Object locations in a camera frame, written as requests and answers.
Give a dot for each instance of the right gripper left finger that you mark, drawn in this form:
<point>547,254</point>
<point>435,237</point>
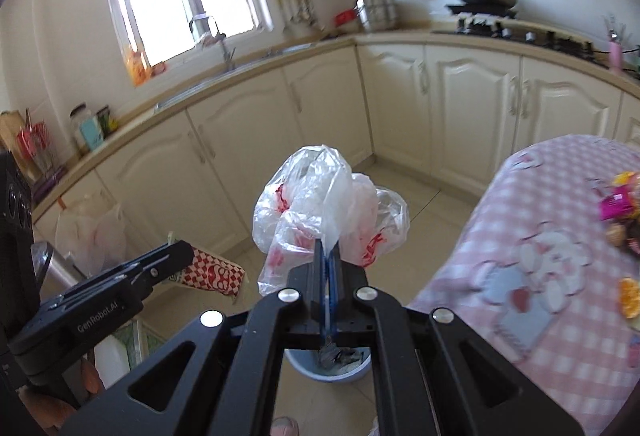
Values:
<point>218,376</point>

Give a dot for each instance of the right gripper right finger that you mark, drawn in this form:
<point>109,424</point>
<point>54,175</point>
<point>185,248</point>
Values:
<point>433,374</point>

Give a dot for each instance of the red white checkered carton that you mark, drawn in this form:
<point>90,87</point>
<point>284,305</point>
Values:
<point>211,273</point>

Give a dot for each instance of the clear plastic bag red print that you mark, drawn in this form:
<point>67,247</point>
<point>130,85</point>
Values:
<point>316,196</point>

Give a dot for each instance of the dark snack wrapper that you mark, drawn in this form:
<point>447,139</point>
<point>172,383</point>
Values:
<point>625,236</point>

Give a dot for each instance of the magenta foil wrapper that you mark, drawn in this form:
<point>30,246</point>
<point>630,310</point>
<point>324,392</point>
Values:
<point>618,205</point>

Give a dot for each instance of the blue plastic trash bin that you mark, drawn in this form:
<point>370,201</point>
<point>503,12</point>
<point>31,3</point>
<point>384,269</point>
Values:
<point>331,365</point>

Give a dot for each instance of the steel kitchen sink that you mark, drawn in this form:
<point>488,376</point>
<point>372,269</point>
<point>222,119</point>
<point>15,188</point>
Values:
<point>203,88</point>

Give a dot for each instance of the operator hand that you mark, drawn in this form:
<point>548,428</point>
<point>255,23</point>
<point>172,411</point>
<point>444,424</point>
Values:
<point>50,409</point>

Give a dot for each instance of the hanging plastic bag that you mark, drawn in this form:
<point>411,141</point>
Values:
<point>92,235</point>

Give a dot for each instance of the steel kettle appliance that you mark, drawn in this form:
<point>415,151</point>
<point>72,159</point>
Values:
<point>54,272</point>

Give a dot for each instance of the pink slipper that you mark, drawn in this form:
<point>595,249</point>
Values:
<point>284,426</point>

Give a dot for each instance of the pink checkered tablecloth table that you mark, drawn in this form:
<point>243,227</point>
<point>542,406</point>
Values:
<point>535,272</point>

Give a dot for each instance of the teal box on counter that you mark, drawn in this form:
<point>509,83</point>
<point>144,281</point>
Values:
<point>92,132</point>

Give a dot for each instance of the dark green can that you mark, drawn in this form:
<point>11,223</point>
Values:
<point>108,123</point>

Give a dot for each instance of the orange candy wrapper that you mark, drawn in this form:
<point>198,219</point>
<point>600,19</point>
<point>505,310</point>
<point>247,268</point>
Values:
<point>629,297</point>

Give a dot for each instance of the orange bottle on sill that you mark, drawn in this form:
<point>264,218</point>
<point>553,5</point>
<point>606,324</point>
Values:
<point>137,66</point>

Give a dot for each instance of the lower cream cabinets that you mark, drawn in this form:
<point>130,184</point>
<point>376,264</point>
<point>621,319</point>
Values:
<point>444,107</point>

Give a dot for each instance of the chrome sink faucet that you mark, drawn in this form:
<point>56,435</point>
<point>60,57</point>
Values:
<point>215,38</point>

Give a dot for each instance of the red bowl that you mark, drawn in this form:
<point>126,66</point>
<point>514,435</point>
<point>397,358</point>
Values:
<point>347,21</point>

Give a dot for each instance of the gas stove top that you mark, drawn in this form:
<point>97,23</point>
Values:
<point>497,22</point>

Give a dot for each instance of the stainless steel steamer pot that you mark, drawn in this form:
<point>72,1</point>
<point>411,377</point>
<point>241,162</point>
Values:
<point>377,15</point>

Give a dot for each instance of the pink utensil holder cup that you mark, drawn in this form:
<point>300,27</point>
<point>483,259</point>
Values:
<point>615,56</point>

